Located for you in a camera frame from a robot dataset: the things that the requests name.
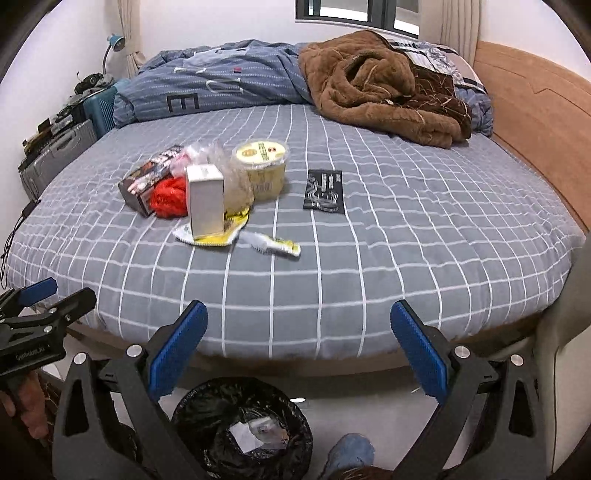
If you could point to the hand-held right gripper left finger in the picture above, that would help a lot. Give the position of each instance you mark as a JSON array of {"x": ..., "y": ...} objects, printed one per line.
[{"x": 178, "y": 350}]

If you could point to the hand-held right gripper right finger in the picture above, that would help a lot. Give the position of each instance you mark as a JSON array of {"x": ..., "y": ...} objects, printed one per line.
[{"x": 418, "y": 350}]

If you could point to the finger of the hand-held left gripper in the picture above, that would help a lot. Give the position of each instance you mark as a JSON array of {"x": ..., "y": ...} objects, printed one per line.
[
  {"x": 69, "y": 307},
  {"x": 39, "y": 288}
]

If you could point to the bin with black liner bag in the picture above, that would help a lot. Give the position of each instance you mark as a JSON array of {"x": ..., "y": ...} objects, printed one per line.
[{"x": 203, "y": 415}]

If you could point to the dark red snack box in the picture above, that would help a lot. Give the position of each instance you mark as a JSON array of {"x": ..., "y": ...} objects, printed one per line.
[{"x": 141, "y": 182}]

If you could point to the red plastic bag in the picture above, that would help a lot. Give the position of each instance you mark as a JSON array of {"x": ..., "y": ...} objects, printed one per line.
[{"x": 168, "y": 198}]

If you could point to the black packet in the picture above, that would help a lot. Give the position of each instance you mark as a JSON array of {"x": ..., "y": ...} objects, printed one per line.
[{"x": 323, "y": 191}]

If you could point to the yellow instant noodle cup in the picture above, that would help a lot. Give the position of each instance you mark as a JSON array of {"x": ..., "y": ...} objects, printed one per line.
[{"x": 263, "y": 173}]

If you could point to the person's left hand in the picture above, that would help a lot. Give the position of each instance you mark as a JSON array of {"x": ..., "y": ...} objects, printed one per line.
[{"x": 27, "y": 406}]

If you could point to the bed with grey checked sheet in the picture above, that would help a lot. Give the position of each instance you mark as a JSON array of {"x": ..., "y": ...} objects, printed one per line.
[{"x": 369, "y": 258}]

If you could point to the white paper scrap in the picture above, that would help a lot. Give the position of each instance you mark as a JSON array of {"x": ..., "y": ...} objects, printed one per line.
[{"x": 251, "y": 436}]

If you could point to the blue slipper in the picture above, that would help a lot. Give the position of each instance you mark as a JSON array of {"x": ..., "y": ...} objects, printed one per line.
[{"x": 351, "y": 452}]

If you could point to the yellow white wrapper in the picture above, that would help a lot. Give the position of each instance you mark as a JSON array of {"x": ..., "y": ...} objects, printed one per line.
[{"x": 231, "y": 228}]

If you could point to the grey suitcase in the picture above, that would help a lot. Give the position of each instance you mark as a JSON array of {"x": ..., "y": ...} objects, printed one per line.
[{"x": 60, "y": 152}]

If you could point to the small white yellow sachet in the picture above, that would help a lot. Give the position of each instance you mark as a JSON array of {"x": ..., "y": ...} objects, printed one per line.
[{"x": 272, "y": 244}]

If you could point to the white cardboard box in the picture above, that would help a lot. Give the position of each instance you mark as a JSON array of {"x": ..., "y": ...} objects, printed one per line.
[{"x": 205, "y": 203}]

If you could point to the clear plastic bag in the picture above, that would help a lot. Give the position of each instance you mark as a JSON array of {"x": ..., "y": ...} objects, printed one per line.
[{"x": 238, "y": 189}]

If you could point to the teal suitcase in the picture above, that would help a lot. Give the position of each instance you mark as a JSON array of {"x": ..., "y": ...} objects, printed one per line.
[{"x": 104, "y": 108}]

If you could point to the pink white wrapper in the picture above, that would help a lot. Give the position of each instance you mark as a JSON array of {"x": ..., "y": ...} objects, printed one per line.
[{"x": 191, "y": 154}]

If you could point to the dark clutter pile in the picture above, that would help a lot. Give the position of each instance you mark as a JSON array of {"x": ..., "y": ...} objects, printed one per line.
[{"x": 92, "y": 84}]

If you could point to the blue desk lamp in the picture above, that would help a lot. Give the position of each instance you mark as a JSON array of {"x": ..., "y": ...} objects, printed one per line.
[{"x": 116, "y": 42}]

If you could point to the brown fleece blanket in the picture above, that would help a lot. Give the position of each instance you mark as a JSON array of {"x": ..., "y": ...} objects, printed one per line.
[{"x": 360, "y": 92}]

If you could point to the beige curtain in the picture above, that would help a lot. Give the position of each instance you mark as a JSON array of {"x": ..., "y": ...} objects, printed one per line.
[
  {"x": 131, "y": 32},
  {"x": 459, "y": 23}
]

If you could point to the wooden headboard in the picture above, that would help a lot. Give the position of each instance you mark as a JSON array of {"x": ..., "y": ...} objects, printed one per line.
[{"x": 531, "y": 101}]

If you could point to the blue striped duvet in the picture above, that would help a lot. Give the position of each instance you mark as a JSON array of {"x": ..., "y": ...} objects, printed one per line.
[{"x": 221, "y": 78}]

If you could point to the patterned pillow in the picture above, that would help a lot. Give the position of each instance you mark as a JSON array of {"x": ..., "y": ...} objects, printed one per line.
[{"x": 438, "y": 57}]

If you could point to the dark framed window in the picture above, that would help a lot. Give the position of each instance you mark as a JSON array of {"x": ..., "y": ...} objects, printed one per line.
[{"x": 346, "y": 11}]

